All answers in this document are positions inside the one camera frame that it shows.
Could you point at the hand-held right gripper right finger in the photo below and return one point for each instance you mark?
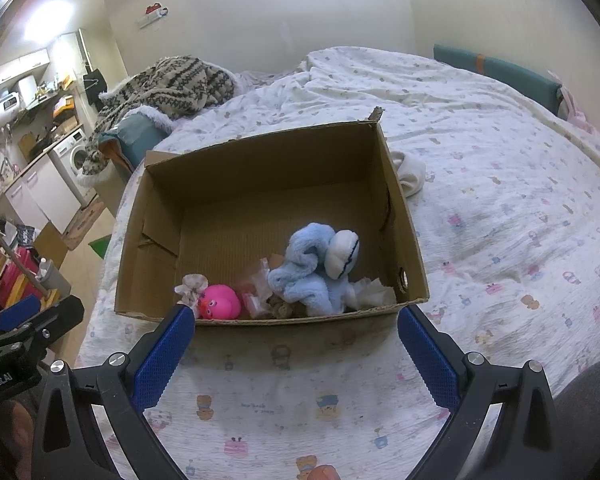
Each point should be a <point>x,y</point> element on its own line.
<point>427,360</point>

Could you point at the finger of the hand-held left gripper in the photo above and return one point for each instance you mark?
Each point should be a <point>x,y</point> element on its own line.
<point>17,311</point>
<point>55,317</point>

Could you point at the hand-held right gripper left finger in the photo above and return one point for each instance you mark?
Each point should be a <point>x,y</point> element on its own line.
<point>162,360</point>

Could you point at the clear plastic bag white label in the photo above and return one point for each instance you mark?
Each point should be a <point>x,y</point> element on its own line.
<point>255,285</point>

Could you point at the brown beige plush toy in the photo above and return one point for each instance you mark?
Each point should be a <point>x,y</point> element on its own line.
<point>282,308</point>

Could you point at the light blue plush toy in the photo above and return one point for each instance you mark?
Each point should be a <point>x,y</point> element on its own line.
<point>305,265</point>

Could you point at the brown cardboard box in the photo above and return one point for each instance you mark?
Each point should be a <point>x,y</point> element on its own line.
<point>230,210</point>

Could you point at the red bag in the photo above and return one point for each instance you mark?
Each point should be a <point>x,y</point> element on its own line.
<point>15,275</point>

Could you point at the grey waste bin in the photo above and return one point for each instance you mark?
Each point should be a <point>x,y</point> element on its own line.
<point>52,280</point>

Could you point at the crumpled white tissue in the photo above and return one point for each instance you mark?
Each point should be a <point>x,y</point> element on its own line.
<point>375,292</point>

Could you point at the brown doormat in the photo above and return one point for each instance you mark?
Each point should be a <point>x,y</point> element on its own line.
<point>82,225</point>

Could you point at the white kitchen cabinet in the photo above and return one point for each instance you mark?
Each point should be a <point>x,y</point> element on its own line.
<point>40,195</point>

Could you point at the beige bedside box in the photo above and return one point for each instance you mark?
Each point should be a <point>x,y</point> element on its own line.
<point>111,190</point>

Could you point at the white washing machine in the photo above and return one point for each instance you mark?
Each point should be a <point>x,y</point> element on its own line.
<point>75,160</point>

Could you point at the person's grey trouser leg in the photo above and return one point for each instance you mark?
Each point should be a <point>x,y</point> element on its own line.
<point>595,410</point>

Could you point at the white sock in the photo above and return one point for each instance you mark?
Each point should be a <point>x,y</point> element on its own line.
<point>411,172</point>

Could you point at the teal pillow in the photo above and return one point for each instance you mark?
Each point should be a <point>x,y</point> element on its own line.
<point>137,135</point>

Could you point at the hanging black clothes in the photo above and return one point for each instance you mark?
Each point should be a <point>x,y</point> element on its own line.
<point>92,85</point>

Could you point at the black white patterned blanket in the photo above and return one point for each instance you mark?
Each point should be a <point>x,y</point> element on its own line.
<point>175,85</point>

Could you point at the pink cloth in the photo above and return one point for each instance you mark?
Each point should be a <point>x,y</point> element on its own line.
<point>585,110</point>

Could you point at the teal headboard cushion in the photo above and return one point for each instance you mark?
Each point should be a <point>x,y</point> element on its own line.
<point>500,72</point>

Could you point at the white wall cabinet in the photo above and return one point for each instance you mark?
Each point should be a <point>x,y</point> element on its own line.
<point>20,67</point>

